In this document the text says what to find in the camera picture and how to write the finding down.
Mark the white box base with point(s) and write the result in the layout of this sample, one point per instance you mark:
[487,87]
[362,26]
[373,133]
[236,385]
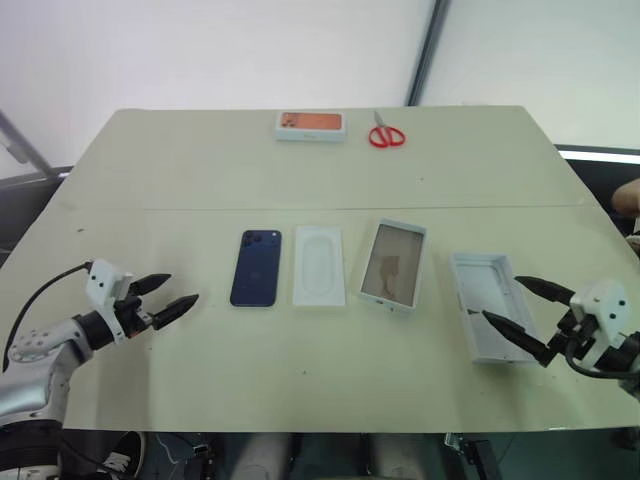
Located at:
[487,310]

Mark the pale rounded cylinder under table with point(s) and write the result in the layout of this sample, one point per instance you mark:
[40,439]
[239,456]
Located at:
[260,457]

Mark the dark blue smartphone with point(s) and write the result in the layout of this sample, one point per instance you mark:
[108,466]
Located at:
[256,267]

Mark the black bar with light strip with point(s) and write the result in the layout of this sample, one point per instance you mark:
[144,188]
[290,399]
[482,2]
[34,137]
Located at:
[597,152]

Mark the dark window frame post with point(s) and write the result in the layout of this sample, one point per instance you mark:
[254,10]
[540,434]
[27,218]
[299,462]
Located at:
[429,50]

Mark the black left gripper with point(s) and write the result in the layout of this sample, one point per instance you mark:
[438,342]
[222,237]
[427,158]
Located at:
[131,316]

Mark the white paper insert tray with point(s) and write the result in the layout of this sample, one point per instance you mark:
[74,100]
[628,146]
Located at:
[320,266]

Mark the black and white shoe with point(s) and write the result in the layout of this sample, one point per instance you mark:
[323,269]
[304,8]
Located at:
[122,455]

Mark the closed box with orange phone print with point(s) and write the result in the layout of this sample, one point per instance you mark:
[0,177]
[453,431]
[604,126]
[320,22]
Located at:
[311,126]

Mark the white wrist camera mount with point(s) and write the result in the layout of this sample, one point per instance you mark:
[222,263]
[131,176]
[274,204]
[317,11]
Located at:
[602,307]
[105,282]

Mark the metal table clamp bracket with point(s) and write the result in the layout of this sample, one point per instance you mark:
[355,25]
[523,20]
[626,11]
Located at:
[467,452]

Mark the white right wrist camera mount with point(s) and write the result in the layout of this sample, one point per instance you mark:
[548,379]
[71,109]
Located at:
[602,307]

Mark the white box lid brown inside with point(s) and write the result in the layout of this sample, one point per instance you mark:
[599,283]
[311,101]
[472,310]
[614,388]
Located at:
[393,265]

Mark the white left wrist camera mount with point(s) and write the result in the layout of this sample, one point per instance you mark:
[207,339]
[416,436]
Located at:
[105,282]

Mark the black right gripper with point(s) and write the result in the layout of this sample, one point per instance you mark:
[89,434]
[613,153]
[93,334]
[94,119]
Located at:
[570,337]

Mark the grey metal frame strut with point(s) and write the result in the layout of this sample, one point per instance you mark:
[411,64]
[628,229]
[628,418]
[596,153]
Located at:
[25,147]

